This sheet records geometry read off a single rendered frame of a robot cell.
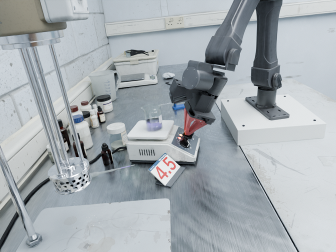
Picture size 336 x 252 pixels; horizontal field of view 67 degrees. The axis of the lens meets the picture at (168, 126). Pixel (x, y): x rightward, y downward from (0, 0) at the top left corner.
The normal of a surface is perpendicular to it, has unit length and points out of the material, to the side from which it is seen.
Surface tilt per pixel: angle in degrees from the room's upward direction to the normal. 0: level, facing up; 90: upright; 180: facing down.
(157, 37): 91
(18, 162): 90
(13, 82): 90
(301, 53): 90
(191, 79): 71
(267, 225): 0
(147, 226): 0
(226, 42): 52
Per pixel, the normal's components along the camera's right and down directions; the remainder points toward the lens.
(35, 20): 0.61, 0.26
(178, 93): 0.19, 0.57
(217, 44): -0.65, -0.31
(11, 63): 1.00, -0.09
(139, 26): 0.00, 0.40
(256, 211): -0.10, -0.91
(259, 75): -0.77, 0.39
